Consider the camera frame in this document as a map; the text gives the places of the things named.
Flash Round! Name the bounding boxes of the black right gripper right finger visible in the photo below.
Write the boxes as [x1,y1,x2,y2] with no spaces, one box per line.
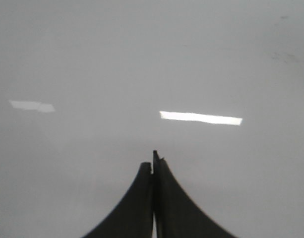
[153,150,234,238]

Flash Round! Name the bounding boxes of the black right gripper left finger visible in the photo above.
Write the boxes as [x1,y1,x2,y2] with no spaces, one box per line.
[85,162,153,238]

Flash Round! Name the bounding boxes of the white whiteboard with aluminium frame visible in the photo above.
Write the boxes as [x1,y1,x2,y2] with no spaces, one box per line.
[0,0,304,238]

